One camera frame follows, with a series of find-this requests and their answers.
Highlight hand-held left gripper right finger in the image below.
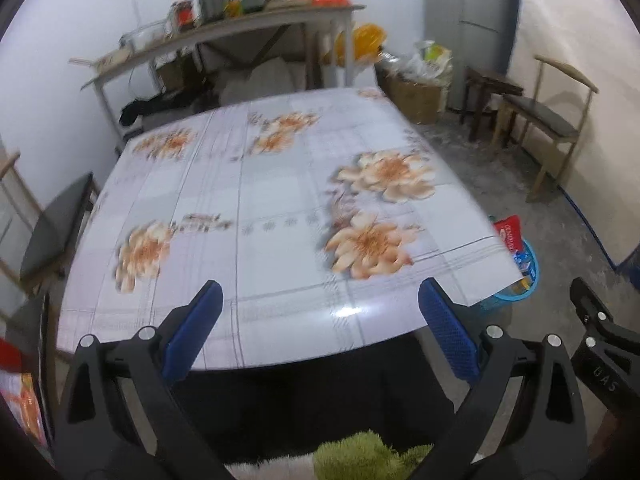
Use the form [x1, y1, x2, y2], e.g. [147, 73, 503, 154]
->
[417, 277, 588, 480]

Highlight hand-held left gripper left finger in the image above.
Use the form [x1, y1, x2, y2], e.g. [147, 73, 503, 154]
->
[52, 280, 226, 480]

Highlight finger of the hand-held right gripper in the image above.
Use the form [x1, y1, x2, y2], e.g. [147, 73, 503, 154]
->
[570, 276, 640, 413]

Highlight blue plastic waste basket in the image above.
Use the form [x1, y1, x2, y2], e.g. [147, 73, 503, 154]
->
[475, 240, 541, 311]

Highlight red snack bag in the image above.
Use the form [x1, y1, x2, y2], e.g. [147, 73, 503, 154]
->
[492, 215, 526, 256]

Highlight person's black pants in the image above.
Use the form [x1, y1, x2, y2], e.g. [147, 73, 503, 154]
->
[170, 332, 463, 463]

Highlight fluffy green white garment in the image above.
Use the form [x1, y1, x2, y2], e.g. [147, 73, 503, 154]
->
[225, 430, 436, 480]

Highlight floral tablecloth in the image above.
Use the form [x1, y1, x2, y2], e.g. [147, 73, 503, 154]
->
[59, 87, 516, 371]

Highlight wooden chair with dark seat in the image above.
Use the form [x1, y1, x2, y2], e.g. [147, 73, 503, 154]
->
[495, 55, 598, 203]
[0, 152, 101, 301]

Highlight black cloth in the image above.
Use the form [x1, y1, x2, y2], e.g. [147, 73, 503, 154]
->
[119, 91, 211, 128]

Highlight dark wooden stool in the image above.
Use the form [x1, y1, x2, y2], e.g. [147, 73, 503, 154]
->
[460, 66, 523, 143]

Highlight white plastic bags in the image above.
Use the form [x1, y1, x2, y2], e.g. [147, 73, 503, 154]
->
[380, 40, 426, 81]

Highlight green white bag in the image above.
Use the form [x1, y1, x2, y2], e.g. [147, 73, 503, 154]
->
[417, 40, 453, 111]

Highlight glass bowl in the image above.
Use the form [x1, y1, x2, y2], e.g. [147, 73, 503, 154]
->
[120, 21, 168, 53]

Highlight yellow plastic bag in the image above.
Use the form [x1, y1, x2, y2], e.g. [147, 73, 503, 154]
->
[332, 22, 388, 66]

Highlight long grey side table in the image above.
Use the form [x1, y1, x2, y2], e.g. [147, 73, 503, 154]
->
[70, 4, 366, 153]

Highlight red sauce jar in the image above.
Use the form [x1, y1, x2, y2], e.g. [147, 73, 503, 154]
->
[170, 0, 197, 36]

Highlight grey refrigerator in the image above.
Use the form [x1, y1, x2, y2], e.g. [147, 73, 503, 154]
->
[422, 0, 523, 113]

